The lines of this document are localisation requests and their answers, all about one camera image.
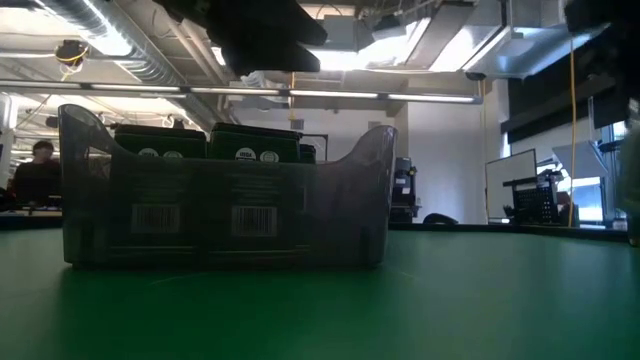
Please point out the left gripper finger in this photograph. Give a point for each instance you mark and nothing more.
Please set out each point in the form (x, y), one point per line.
(260, 25)
(270, 60)

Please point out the gray translucent plastic bin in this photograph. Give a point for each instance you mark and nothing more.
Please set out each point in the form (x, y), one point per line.
(340, 225)

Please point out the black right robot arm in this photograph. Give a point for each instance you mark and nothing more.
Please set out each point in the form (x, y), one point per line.
(600, 12)

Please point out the light gray angled panel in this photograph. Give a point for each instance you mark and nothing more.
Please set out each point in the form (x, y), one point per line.
(590, 160)

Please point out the long ceiling light strip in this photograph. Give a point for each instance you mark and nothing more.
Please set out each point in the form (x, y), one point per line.
(330, 94)

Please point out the gray ceiling box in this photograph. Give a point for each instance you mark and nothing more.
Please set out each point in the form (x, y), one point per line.
(342, 30)

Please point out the black perforated cart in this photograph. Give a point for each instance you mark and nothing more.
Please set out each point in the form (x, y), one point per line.
(535, 202)

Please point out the white board panel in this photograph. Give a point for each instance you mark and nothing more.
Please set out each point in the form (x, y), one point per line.
(510, 185)

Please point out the black machine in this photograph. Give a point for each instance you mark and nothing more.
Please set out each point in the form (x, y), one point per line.
(404, 185)

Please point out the green table mat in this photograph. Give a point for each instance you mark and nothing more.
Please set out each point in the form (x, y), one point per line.
(450, 310)

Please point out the person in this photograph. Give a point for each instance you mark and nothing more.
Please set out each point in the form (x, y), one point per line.
(37, 180)

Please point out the silver spiral air duct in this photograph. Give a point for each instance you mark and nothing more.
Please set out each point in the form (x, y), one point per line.
(125, 45)

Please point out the black ceiling camera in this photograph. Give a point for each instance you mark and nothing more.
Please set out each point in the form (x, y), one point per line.
(70, 51)

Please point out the black table frame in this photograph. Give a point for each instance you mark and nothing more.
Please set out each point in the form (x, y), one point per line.
(500, 229)

